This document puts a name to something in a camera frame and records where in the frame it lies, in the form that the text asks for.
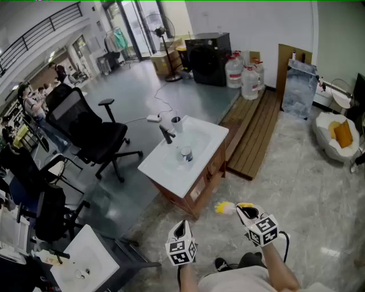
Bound white mug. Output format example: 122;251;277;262
180;146;194;163

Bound black television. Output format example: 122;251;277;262
352;72;365;106

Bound white tumbler with dark interior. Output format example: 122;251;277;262
171;116;184;133

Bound white power strip cable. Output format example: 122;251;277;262
124;116;149;125

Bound white egg chair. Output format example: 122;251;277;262
312;111;360;163

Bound black washing machine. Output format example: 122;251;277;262
184;32;232;87

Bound yellow cleaning brush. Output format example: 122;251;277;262
214;201;255;215

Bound person's black trousers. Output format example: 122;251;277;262
236;252;267;269

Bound clothes rack with garments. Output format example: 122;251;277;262
104;27;129;62

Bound round white side table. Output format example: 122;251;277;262
330;78;354;109

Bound large cardboard box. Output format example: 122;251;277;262
150;48;183;76

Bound wooden slatted decking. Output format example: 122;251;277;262
218;87;283;181

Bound tall brown board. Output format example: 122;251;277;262
275;43;313;89

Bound white low cabinet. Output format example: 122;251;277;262
313;79;351;109

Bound black power cable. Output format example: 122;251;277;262
153;81;174;116

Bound white ceramic sink basin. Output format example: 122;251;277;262
137;115;230;199

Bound black metal sink stand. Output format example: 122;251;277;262
94;229;162;292

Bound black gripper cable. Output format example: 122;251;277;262
278;231;290;263

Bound wooden sink cabinet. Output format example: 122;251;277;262
149;139;228;220

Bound marble print panel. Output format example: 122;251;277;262
281;58;319;120

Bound person's right forearm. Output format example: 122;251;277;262
261;244;300;291

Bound small black faucet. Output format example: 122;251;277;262
50;250;71;265

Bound folding chair with white seat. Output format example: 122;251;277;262
39;153;85;194

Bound yellow cushion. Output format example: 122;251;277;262
327;121;340;140

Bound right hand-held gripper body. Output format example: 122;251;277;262
244;212;279;248

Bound black mesh office chair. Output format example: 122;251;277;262
44;83;144;183

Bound black bin with yellow lid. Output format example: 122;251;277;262
176;45;189;71

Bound person's black shoe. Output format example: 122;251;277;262
214;257;233;272

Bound person's light grey shirt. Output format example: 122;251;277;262
198;265;336;292

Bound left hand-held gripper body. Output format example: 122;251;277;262
165;236;198;266

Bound orange cushion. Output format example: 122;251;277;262
333;119;354;149

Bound black balcony railing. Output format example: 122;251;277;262
0;1;83;76

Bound black swivel chair with jacket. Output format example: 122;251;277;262
0;145;91;243

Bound white plastic drawer unit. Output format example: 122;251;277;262
0;204;31;265

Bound white sink basin without cabinet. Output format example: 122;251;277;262
50;224;120;292

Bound person's left forearm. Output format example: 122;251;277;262
179;263;200;292

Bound black standing fan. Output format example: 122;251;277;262
144;13;183;83

